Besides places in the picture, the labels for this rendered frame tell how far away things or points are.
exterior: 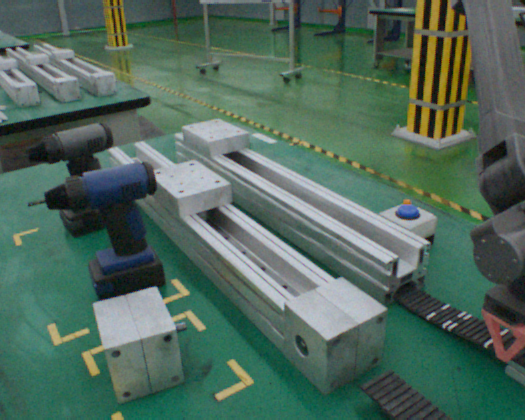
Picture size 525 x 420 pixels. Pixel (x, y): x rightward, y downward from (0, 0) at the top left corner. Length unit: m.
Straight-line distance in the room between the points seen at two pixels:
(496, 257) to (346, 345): 0.21
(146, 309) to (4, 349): 0.26
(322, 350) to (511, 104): 0.38
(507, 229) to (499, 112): 0.16
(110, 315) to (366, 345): 0.33
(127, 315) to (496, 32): 0.62
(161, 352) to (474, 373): 0.41
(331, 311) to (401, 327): 0.17
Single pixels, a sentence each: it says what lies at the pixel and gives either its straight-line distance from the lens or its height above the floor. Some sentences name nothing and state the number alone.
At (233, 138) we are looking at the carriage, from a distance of 1.19.
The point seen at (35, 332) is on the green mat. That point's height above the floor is 0.78.
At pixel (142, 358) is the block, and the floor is 0.84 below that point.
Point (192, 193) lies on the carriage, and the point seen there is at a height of 0.90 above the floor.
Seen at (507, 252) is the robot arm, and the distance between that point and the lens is 0.55.
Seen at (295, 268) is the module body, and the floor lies 0.86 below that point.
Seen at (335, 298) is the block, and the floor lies 0.87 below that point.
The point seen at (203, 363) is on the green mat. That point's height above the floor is 0.78.
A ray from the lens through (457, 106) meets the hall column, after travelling 4.10.
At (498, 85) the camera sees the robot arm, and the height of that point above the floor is 1.13.
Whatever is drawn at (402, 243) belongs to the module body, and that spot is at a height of 0.85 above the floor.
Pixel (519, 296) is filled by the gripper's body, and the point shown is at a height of 0.91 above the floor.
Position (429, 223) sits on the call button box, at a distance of 0.94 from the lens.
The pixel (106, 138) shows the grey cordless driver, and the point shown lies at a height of 0.97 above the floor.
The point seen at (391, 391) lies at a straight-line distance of 0.62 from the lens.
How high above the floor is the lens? 1.26
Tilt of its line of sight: 26 degrees down
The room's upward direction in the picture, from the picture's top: 3 degrees counter-clockwise
